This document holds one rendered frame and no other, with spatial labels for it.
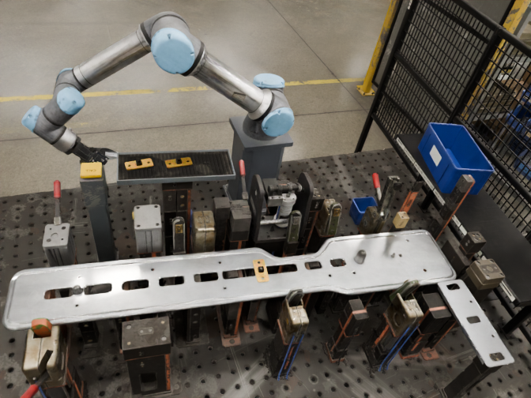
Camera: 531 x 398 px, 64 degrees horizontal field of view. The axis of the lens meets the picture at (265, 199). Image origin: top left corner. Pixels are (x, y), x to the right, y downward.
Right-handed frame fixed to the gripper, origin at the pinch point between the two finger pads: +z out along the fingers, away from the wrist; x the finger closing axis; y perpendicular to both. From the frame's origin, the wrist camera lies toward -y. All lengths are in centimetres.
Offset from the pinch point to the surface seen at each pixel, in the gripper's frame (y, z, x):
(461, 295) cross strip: 91, 79, 33
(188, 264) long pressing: 43.3, 18.2, -9.0
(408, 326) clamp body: 89, 64, 14
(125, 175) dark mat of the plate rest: 24.0, -7.3, 1.9
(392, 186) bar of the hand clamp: 65, 52, 51
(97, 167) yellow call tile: 17.3, -13.4, -0.8
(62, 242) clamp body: 27.4, -11.2, -23.8
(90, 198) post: 15.8, -8.5, -10.3
